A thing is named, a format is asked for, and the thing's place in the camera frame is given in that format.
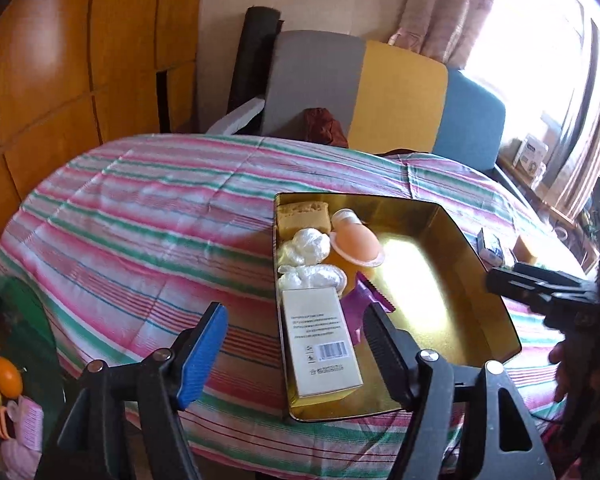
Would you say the blue white tissue packet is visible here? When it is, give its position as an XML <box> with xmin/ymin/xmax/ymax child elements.
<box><xmin>476</xmin><ymin>228</ymin><xmax>516</xmax><ymax>267</ymax></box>

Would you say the orange jelly cup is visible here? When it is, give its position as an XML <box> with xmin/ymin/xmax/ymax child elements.
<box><xmin>327</xmin><ymin>208</ymin><xmax>385</xmax><ymax>296</ymax></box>

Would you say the dark red cloth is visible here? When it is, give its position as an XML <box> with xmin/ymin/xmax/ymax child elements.
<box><xmin>302</xmin><ymin>107</ymin><xmax>350</xmax><ymax>148</ymax></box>

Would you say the purple packet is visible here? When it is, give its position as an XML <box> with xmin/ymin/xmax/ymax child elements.
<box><xmin>342</xmin><ymin>272</ymin><xmax>396</xmax><ymax>346</ymax></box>

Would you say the person's right hand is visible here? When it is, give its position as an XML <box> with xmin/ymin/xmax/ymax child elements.
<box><xmin>549</xmin><ymin>340</ymin><xmax>573</xmax><ymax>403</ymax></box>

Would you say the orange fruit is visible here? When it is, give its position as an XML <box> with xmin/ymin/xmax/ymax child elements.
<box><xmin>0</xmin><ymin>357</ymin><xmax>22</xmax><ymax>397</ymax></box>

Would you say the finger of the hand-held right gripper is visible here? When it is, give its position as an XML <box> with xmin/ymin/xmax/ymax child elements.
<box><xmin>485</xmin><ymin>267</ymin><xmax>600</xmax><ymax>329</ymax></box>
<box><xmin>512</xmin><ymin>260</ymin><xmax>598</xmax><ymax>291</ymax></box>

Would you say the gold metal tin box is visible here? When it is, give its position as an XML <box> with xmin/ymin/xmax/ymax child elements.
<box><xmin>271</xmin><ymin>191</ymin><xmax>523</xmax><ymax>423</ymax></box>

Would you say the black rolled mat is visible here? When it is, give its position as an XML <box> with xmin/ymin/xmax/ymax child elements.
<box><xmin>227</xmin><ymin>6</ymin><xmax>284</xmax><ymax>113</ymax></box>

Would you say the green white carton box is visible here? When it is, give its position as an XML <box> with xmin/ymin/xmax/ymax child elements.
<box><xmin>280</xmin><ymin>286</ymin><xmax>365</xmax><ymax>408</ymax></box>

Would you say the white candy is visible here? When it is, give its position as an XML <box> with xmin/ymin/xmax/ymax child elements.
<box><xmin>278</xmin><ymin>262</ymin><xmax>348</xmax><ymax>293</ymax></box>
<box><xmin>278</xmin><ymin>227</ymin><xmax>332</xmax><ymax>266</ymax></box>

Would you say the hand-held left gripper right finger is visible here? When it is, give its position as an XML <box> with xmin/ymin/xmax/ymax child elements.
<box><xmin>362</xmin><ymin>304</ymin><xmax>558</xmax><ymax>480</ymax></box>

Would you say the grey yellow blue chair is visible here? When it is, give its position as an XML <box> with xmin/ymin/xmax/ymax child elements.
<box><xmin>205</xmin><ymin>30</ymin><xmax>508</xmax><ymax>181</ymax></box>

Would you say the green glass table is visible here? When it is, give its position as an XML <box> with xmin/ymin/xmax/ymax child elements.
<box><xmin>0</xmin><ymin>280</ymin><xmax>63</xmax><ymax>480</ymax></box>

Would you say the white cardboard box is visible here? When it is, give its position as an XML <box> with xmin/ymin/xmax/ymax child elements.
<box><xmin>512</xmin><ymin>135</ymin><xmax>550</xmax><ymax>177</ymax></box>

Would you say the wooden wardrobe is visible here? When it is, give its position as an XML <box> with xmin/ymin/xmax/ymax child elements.
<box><xmin>0</xmin><ymin>0</ymin><xmax>206</xmax><ymax>271</ymax></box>

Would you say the yellow sponge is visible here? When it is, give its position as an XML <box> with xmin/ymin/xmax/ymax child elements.
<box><xmin>276</xmin><ymin>200</ymin><xmax>331</xmax><ymax>235</ymax></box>

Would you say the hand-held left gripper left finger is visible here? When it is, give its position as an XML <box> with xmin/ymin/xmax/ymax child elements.
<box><xmin>35</xmin><ymin>301</ymin><xmax>229</xmax><ymax>480</ymax></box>

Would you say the pink patterned curtain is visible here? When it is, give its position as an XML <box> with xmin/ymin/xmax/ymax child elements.
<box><xmin>545</xmin><ymin>20</ymin><xmax>600</xmax><ymax>221</ymax></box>
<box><xmin>387</xmin><ymin>0</ymin><xmax>506</xmax><ymax>68</ymax></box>

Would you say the pink packet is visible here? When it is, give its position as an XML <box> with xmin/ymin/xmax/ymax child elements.
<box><xmin>12</xmin><ymin>395</ymin><xmax>45</xmax><ymax>453</ymax></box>

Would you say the window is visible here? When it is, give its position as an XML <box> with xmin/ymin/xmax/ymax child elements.
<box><xmin>460</xmin><ymin>0</ymin><xmax>600</xmax><ymax>126</ymax></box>

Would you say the pink cloth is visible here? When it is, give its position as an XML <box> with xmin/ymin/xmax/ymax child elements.
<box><xmin>0</xmin><ymin>437</ymin><xmax>41</xmax><ymax>480</ymax></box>

